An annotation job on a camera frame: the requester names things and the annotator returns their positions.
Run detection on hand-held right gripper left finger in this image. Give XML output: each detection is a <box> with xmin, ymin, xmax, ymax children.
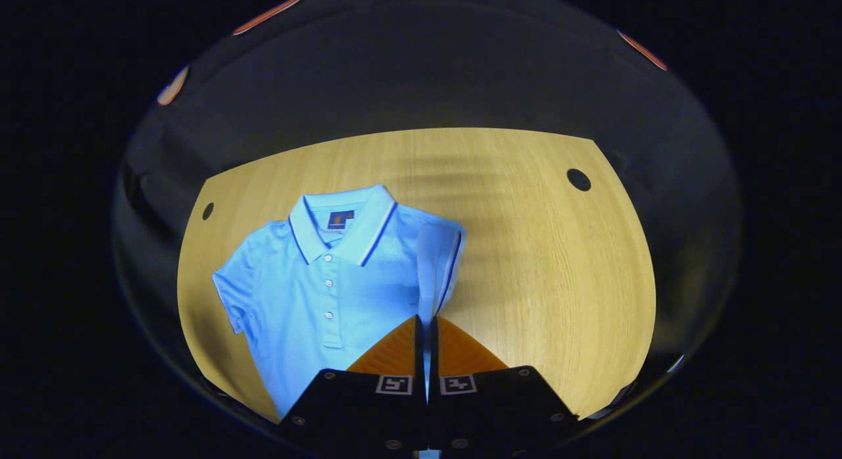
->
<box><xmin>276</xmin><ymin>316</ymin><xmax>428</xmax><ymax>456</ymax></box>

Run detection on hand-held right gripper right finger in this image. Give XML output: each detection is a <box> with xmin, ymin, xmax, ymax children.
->
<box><xmin>428</xmin><ymin>316</ymin><xmax>583</xmax><ymax>456</ymax></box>

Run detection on light blue T-shirt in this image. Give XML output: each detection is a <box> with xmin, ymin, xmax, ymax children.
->
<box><xmin>212</xmin><ymin>184</ymin><xmax>468</xmax><ymax>422</ymax></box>

